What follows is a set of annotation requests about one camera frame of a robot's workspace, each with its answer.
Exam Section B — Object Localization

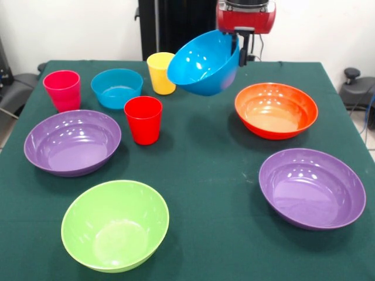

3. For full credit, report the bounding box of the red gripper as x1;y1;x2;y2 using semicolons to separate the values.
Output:
216;1;277;67

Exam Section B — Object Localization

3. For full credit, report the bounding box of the large blue plastic bowl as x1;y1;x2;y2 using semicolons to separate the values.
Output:
166;29;240;97

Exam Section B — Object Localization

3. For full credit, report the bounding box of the orange plastic bowl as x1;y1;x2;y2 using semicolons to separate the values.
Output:
234;83;319;141

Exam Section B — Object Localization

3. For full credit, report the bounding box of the yellow plastic cup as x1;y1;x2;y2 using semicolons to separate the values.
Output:
146;52;178;95

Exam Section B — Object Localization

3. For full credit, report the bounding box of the dark green tablecloth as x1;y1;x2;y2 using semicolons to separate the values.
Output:
0;60;375;281

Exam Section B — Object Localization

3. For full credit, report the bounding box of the red plastic cup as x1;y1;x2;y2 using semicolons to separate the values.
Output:
124;95;163;146

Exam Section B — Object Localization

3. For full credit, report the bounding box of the small teal plastic bowl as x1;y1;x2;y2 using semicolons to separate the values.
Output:
90;68;144;110

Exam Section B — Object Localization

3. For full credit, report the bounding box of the purple plastic bowl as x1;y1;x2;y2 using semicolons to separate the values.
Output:
258;148;367;231
23;109;122;178

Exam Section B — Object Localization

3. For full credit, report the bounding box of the pink plastic cup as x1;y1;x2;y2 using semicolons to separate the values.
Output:
42;70;81;113

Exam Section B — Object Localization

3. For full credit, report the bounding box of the green plastic bowl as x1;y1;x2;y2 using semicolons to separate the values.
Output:
60;180;171;274

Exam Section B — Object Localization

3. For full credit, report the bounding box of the grey equipment base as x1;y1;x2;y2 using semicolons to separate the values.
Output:
0;37;39;118

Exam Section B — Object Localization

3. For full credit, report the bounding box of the black wall cable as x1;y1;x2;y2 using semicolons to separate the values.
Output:
247;33;264;62

